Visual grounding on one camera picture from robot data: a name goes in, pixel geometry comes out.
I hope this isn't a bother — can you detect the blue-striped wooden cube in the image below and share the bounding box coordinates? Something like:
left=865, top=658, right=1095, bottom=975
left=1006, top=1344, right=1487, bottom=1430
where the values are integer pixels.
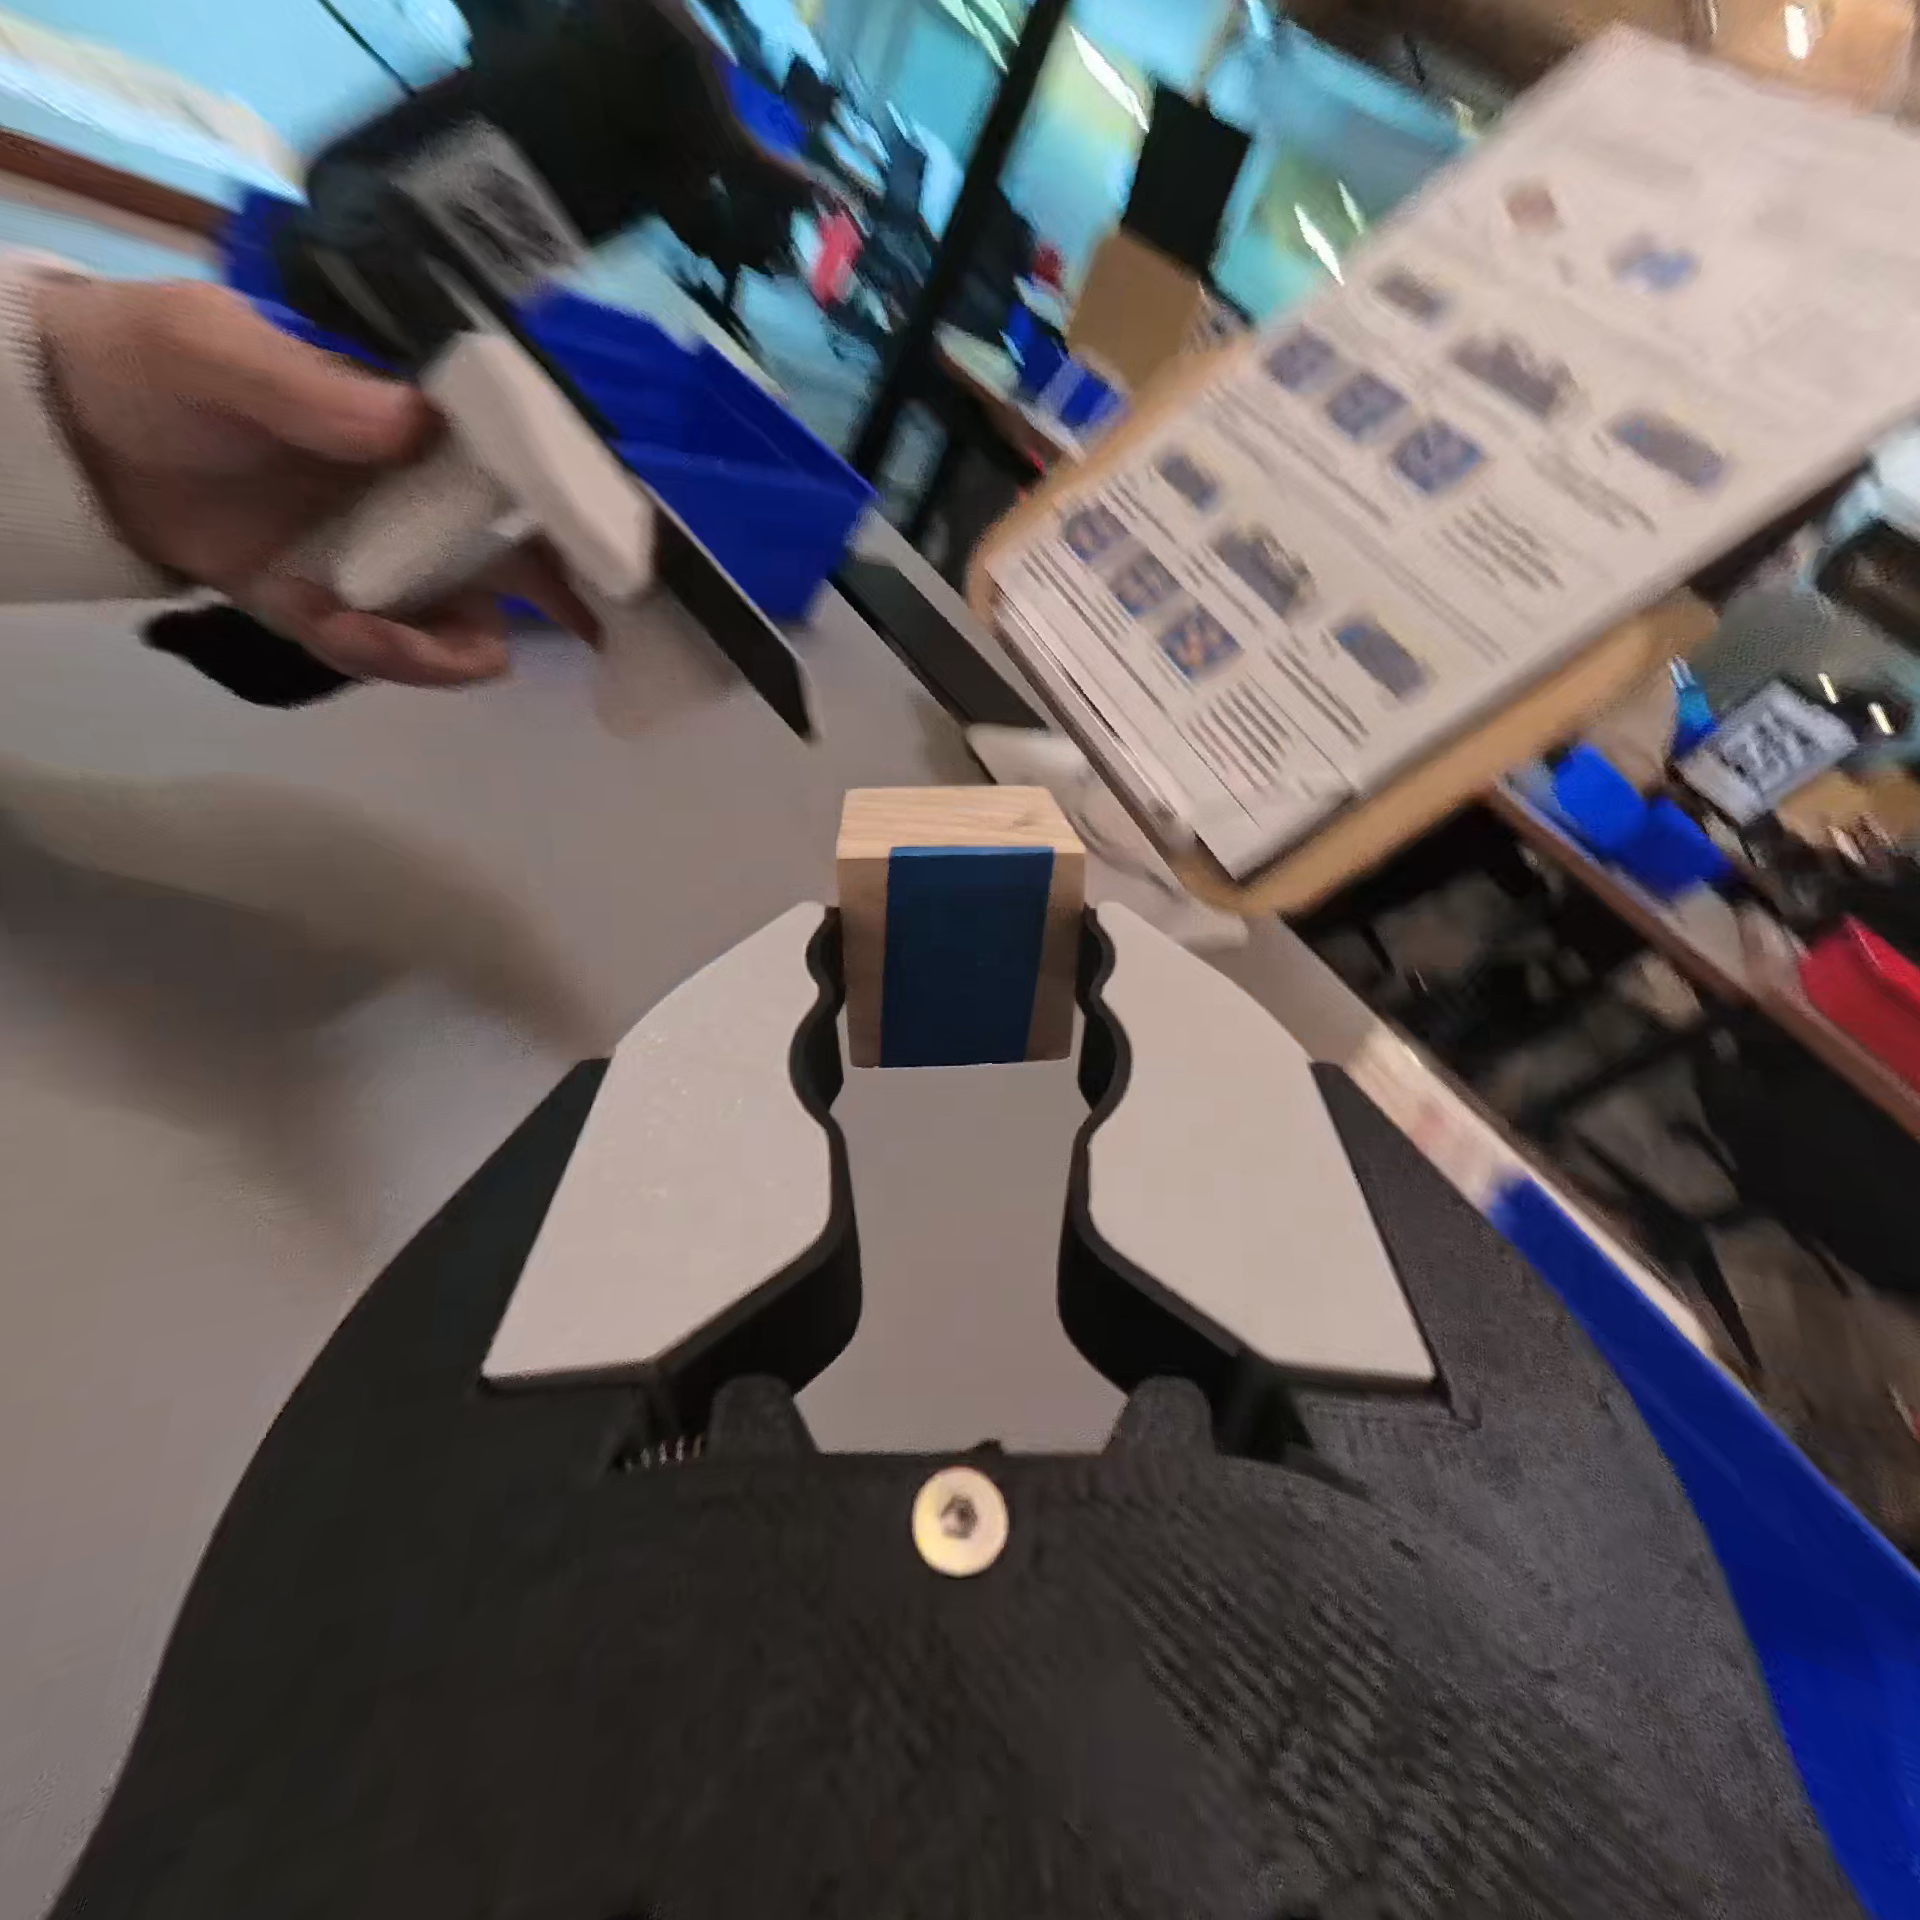
left=832, top=785, right=1089, bottom=1070

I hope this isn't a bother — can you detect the person's left forearm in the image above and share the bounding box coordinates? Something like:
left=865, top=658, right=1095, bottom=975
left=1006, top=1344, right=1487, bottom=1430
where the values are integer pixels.
left=0, top=256, right=183, bottom=607

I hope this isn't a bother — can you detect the wooden-top background table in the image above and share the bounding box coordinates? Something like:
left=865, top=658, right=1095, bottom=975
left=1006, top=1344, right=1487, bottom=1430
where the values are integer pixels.
left=1487, top=778, right=1920, bottom=1142

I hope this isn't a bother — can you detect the black display panel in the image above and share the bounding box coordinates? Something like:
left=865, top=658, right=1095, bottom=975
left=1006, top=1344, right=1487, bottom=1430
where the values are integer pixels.
left=1124, top=81, right=1255, bottom=278

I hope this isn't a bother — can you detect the blue plastic bin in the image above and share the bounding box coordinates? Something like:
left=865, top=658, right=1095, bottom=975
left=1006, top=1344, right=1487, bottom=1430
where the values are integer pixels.
left=1002, top=300, right=1129, bottom=440
left=1545, top=743, right=1743, bottom=903
left=1478, top=1169, right=1920, bottom=1920
left=225, top=188, right=880, bottom=624

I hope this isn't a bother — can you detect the black table cable flap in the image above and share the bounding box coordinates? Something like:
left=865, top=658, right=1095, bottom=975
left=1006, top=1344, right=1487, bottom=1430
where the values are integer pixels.
left=840, top=545, right=1046, bottom=730

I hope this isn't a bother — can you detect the red bag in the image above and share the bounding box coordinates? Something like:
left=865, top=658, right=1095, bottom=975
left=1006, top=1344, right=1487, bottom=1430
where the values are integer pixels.
left=803, top=200, right=876, bottom=308

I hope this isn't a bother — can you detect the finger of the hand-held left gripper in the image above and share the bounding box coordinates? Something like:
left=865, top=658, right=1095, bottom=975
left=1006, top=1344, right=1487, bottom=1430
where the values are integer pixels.
left=424, top=333, right=824, bottom=741
left=588, top=592, right=746, bottom=741

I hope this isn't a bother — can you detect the red plastic box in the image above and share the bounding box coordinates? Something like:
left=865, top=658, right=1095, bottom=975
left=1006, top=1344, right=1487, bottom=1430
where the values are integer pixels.
left=1796, top=911, right=1920, bottom=1057

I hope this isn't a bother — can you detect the black steel column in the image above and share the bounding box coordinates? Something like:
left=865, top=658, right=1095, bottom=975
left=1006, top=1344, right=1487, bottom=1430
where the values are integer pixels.
left=855, top=0, right=1075, bottom=482

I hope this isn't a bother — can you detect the person's left hand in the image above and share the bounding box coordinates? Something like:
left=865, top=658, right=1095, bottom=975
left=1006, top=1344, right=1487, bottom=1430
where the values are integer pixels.
left=47, top=276, right=601, bottom=682

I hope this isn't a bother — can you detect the printed instruction poster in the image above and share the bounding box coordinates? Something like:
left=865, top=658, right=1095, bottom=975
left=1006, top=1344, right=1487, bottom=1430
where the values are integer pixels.
left=984, top=23, right=1920, bottom=879

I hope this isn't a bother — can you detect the wooden book stand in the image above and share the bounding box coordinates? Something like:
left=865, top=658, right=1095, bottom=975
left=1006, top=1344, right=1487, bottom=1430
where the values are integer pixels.
left=1072, top=230, right=1202, bottom=384

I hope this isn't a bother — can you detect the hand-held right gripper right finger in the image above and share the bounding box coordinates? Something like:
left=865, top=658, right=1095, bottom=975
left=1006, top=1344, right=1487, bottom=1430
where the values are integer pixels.
left=1056, top=901, right=1442, bottom=1418

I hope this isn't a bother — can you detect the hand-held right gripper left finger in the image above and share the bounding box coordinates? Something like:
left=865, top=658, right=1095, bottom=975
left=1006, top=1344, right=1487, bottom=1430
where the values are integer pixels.
left=480, top=901, right=865, bottom=1418

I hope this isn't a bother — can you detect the black-framed sign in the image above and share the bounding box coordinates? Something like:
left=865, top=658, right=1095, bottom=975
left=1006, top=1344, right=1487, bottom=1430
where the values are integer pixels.
left=1671, top=674, right=1864, bottom=826

